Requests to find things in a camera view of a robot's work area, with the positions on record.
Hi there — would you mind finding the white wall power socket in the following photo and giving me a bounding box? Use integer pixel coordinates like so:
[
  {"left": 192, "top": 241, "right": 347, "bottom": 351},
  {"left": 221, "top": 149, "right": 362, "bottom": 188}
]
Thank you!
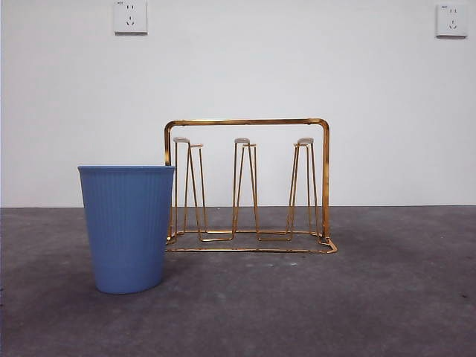
[
  {"left": 113, "top": 0, "right": 149, "bottom": 36},
  {"left": 435, "top": 3, "right": 469, "bottom": 39}
]

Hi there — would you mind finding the gold wire cup rack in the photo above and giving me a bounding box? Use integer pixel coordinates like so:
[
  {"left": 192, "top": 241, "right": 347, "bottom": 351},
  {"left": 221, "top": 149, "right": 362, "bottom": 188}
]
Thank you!
[{"left": 164, "top": 118, "right": 340, "bottom": 254}]

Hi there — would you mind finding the blue ribbed plastic cup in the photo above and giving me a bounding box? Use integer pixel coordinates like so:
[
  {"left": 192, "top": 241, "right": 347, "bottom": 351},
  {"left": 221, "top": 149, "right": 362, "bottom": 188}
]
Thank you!
[{"left": 77, "top": 165, "right": 176, "bottom": 295}]

